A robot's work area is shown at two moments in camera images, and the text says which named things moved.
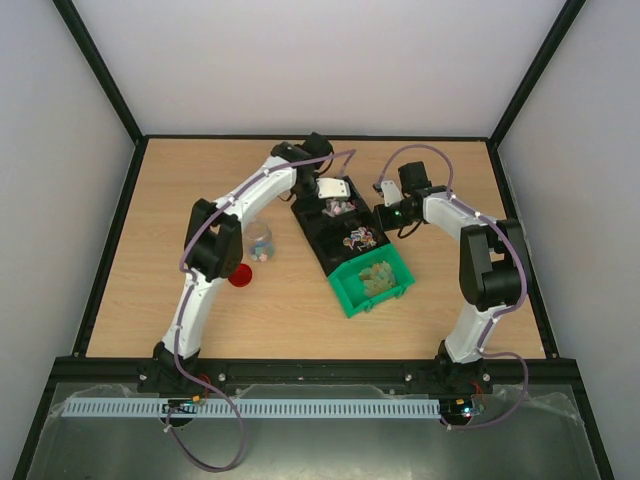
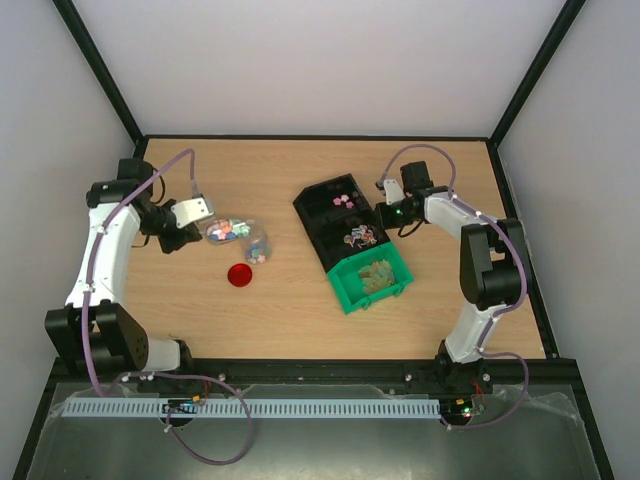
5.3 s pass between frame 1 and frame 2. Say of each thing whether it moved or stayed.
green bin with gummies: stayed
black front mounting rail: stayed
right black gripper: stayed
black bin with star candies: stayed
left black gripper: moved
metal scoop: moved
